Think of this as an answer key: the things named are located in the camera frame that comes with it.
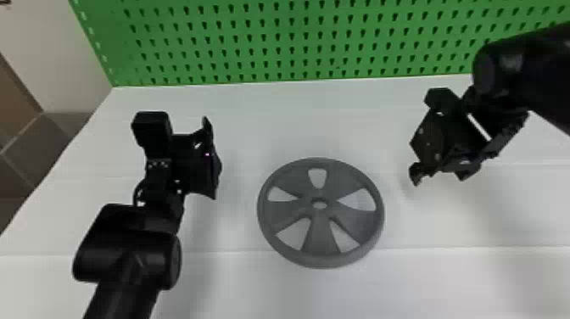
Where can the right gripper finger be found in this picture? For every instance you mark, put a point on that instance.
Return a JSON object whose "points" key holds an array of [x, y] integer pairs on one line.
{"points": [[467, 168], [418, 171]]}

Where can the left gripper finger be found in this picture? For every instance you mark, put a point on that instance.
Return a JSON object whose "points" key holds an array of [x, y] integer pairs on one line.
{"points": [[212, 173], [205, 136]]}

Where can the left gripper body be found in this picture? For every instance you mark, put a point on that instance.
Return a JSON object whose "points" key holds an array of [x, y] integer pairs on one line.
{"points": [[187, 162]]}

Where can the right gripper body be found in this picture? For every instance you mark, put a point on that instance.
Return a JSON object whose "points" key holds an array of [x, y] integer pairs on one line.
{"points": [[443, 140]]}

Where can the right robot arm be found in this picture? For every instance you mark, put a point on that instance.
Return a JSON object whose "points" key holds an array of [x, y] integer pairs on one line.
{"points": [[525, 67]]}

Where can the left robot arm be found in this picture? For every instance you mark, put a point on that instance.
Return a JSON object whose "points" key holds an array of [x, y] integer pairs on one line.
{"points": [[129, 254]]}

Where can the grey wheel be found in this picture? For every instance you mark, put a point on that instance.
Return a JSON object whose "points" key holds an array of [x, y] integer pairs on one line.
{"points": [[311, 222]]}

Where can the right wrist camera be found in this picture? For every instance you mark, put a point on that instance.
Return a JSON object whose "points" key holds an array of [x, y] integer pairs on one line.
{"points": [[443, 101]]}

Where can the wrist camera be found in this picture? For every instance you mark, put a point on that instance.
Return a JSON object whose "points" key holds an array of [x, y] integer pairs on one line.
{"points": [[443, 101], [152, 130]]}

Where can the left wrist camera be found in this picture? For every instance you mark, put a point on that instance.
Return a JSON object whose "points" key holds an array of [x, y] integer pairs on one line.
{"points": [[152, 130]]}

